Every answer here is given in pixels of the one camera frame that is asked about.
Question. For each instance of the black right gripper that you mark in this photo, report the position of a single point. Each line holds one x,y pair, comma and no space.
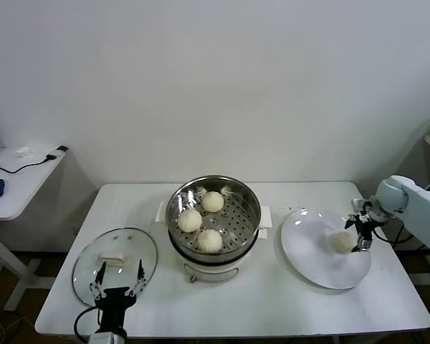
367,220

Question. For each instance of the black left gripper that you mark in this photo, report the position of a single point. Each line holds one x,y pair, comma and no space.
113,304

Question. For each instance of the white steamed baozi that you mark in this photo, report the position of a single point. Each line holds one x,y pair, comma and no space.
190,220
342,243
209,241
212,201

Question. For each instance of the glass pot lid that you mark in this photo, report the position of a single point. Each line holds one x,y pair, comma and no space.
129,247

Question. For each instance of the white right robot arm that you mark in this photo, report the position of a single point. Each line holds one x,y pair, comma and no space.
423,211

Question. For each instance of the stainless steel steamer basket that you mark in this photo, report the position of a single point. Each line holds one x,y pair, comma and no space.
236,222

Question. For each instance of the white round plate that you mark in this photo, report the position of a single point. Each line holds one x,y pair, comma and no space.
308,251

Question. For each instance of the cream electric cooking pot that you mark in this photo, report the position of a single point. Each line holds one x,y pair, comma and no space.
209,270

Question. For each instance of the white side table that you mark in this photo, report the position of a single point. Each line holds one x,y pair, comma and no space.
21,193

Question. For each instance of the small black adapter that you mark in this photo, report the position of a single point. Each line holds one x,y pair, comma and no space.
61,148

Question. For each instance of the small white crumpled object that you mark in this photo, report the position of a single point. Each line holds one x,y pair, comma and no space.
24,151

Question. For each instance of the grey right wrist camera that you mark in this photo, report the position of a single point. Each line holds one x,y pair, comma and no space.
360,203

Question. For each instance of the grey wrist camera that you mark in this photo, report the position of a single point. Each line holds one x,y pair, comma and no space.
360,203
100,338

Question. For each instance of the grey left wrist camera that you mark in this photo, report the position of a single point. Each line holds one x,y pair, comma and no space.
100,338

